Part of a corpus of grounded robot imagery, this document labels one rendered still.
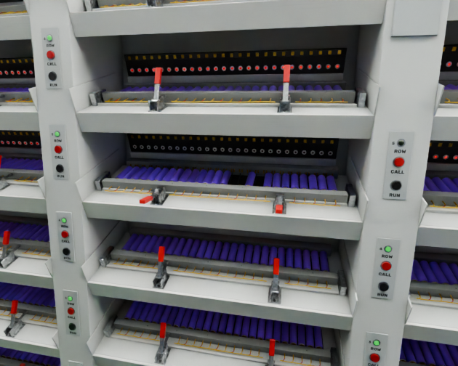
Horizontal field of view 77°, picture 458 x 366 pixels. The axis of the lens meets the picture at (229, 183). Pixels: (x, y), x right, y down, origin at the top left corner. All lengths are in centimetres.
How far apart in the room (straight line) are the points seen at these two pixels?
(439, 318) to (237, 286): 41
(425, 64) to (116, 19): 58
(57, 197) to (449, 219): 83
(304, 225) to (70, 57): 60
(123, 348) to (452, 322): 75
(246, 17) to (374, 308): 61
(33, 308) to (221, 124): 77
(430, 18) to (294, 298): 58
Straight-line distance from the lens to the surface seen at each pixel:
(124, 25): 70
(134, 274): 78
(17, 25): 85
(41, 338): 101
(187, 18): 65
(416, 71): 62
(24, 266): 94
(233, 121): 58
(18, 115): 83
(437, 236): 67
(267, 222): 60
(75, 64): 75
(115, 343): 91
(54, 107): 76
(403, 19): 62
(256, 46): 80
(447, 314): 77
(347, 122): 58
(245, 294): 69
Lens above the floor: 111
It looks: 10 degrees down
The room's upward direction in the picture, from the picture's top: 1 degrees clockwise
